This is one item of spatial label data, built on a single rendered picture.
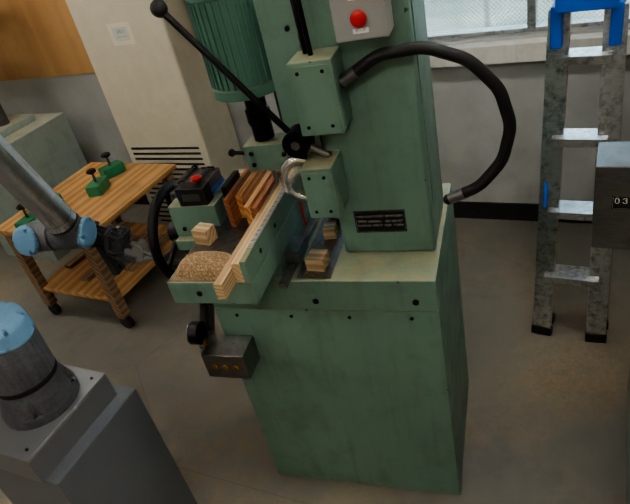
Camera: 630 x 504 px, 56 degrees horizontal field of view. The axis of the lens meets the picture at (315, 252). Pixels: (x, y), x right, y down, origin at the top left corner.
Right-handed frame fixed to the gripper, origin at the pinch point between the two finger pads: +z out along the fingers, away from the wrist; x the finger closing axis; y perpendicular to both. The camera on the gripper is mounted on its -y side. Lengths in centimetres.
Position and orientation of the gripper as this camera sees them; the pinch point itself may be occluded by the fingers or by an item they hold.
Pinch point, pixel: (151, 258)
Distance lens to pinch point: 191.5
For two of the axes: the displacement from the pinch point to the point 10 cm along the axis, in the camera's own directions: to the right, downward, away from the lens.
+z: 9.5, 2.8, -1.2
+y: 1.4, -7.7, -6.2
